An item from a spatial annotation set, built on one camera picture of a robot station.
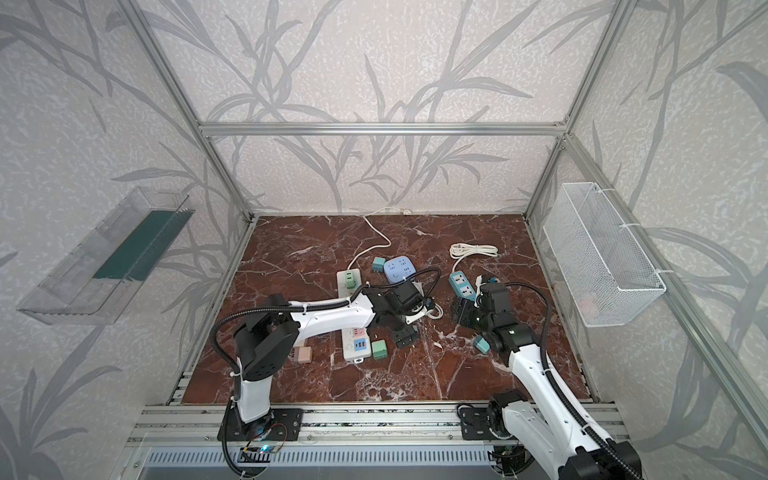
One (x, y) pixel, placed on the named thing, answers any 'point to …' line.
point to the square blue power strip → (398, 269)
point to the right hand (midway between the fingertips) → (460, 298)
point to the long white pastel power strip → (356, 343)
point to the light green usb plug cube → (379, 348)
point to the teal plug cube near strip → (378, 264)
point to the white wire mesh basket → (608, 278)
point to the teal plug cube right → (482, 344)
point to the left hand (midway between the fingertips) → (410, 318)
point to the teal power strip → (461, 285)
